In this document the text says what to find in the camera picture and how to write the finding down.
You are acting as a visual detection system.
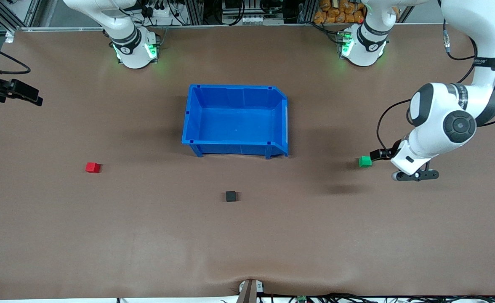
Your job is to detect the blue plastic storage bin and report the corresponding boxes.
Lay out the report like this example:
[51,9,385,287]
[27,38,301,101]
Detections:
[181,84,289,159]

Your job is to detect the orange packaged goods pile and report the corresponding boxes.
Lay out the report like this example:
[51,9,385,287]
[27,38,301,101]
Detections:
[313,0,366,24]

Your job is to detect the white power strip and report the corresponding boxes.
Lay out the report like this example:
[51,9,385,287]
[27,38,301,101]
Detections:
[146,3,176,18]

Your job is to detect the white terminal block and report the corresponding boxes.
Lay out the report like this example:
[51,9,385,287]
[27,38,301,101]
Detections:
[240,15,285,24]

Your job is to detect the metal table clamp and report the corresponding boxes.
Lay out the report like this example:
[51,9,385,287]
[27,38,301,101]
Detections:
[238,279,265,303]

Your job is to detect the black box device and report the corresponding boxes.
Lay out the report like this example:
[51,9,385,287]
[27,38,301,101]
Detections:
[221,0,248,14]

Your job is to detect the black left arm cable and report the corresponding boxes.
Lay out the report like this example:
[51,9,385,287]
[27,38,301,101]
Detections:
[376,19,495,153]

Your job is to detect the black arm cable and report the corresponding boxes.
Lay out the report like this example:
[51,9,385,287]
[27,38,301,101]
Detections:
[0,39,32,75]
[376,19,495,153]

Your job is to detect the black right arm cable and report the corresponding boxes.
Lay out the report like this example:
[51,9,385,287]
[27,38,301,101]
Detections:
[0,39,32,75]

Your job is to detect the aluminium frame profile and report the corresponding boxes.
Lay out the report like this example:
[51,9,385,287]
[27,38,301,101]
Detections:
[0,0,59,29]

